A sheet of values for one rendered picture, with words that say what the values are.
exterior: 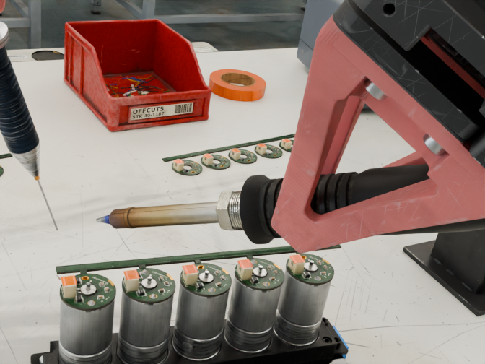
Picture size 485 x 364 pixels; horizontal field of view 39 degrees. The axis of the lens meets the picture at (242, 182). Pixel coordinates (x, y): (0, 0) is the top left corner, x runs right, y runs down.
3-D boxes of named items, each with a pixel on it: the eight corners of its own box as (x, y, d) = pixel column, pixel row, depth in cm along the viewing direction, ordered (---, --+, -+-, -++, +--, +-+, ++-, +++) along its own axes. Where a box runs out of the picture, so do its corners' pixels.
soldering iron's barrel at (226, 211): (109, 244, 27) (250, 238, 24) (97, 208, 27) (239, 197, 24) (129, 228, 28) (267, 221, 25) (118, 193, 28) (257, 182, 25)
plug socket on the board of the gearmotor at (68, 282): (81, 297, 30) (82, 284, 30) (62, 299, 30) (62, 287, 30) (79, 285, 31) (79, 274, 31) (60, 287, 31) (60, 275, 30)
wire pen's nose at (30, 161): (14, 175, 25) (1, 144, 24) (40, 159, 25) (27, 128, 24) (31, 189, 24) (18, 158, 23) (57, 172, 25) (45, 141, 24)
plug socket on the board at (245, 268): (255, 278, 34) (258, 267, 33) (239, 280, 33) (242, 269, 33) (250, 269, 34) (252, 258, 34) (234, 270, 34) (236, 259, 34)
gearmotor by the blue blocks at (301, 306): (322, 354, 37) (342, 278, 34) (280, 360, 36) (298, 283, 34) (303, 323, 39) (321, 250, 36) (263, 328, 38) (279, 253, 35)
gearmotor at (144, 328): (170, 377, 34) (181, 296, 31) (121, 385, 33) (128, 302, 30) (159, 343, 36) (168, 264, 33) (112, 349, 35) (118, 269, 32)
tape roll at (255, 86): (196, 87, 71) (198, 76, 70) (230, 74, 75) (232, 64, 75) (243, 106, 68) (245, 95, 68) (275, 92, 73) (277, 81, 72)
